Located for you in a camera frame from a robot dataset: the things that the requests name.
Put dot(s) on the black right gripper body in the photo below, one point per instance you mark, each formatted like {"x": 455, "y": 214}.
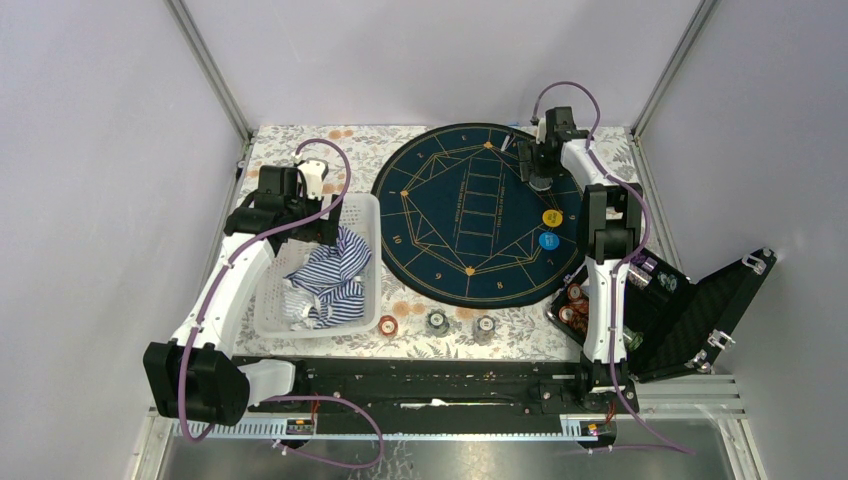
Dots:
{"x": 535, "y": 151}

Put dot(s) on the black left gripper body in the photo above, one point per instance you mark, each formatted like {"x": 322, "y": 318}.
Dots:
{"x": 320, "y": 230}

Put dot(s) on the yellow big blind button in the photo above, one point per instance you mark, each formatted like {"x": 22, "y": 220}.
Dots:
{"x": 552, "y": 218}

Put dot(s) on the blue small blind button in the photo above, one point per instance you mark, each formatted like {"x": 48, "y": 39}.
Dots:
{"x": 549, "y": 241}

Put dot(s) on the red five chip stack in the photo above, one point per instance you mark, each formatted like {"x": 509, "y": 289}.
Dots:
{"x": 388, "y": 326}

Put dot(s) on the clear dealer button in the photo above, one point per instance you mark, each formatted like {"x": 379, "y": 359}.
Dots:
{"x": 540, "y": 183}

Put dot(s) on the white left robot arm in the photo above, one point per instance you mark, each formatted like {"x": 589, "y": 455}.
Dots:
{"x": 192, "y": 375}

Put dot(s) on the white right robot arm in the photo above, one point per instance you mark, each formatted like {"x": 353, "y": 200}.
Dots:
{"x": 609, "y": 232}

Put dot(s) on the white plastic laundry basket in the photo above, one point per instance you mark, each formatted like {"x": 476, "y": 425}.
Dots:
{"x": 360, "y": 213}

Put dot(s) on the blue white striped cloth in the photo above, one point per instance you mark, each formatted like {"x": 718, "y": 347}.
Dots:
{"x": 327, "y": 290}

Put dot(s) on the round dark poker mat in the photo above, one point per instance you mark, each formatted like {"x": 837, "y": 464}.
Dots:
{"x": 460, "y": 227}

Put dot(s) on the red chip rows in case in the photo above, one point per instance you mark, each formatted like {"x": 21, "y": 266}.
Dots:
{"x": 574, "y": 311}

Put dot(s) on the grey chip stack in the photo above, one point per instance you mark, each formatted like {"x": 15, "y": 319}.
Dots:
{"x": 484, "y": 330}

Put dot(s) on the black poker chip case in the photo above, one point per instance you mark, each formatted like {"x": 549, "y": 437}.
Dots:
{"x": 673, "y": 327}

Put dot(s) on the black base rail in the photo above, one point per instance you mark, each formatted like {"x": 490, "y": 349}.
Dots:
{"x": 451, "y": 397}

